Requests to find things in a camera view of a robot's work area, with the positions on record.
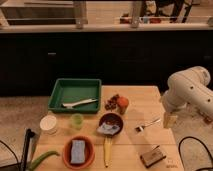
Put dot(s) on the blue sponge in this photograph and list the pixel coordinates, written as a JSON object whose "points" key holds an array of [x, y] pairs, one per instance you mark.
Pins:
{"points": [[78, 152]]}

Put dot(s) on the green plastic cup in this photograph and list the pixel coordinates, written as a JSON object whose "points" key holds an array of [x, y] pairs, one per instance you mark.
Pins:
{"points": [[77, 121]]}

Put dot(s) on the dark red bowl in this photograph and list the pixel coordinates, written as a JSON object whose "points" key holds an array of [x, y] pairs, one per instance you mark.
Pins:
{"points": [[111, 119]]}

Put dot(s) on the white plastic cup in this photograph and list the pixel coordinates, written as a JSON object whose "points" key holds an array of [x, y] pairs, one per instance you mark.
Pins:
{"points": [[48, 124]]}

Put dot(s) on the white plastic utensil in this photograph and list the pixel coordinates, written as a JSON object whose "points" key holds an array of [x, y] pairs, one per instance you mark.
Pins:
{"points": [[81, 102]]}

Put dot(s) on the orange fruit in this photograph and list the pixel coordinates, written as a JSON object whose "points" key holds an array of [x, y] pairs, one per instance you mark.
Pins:
{"points": [[123, 104]]}

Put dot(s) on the black camera stand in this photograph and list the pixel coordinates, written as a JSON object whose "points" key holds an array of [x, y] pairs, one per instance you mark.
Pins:
{"points": [[28, 136]]}

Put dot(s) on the blue grey cloth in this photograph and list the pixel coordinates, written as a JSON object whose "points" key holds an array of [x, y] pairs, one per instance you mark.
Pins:
{"points": [[108, 129]]}

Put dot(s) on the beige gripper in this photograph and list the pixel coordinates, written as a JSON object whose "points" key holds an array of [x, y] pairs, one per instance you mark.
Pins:
{"points": [[169, 120]]}

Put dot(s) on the green plastic tray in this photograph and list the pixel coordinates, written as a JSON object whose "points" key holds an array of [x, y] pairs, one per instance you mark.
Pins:
{"points": [[71, 90]]}

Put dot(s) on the green pepper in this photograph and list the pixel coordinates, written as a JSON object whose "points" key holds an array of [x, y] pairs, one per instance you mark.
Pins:
{"points": [[41, 158]]}

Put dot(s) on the small brown box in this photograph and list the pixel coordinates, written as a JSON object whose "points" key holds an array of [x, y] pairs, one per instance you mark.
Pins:
{"points": [[152, 157]]}

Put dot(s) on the orange bowl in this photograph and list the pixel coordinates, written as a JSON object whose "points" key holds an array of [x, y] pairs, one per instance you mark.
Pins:
{"points": [[89, 153]]}

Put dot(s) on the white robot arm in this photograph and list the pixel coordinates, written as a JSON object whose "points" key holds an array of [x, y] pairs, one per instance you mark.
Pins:
{"points": [[187, 86]]}

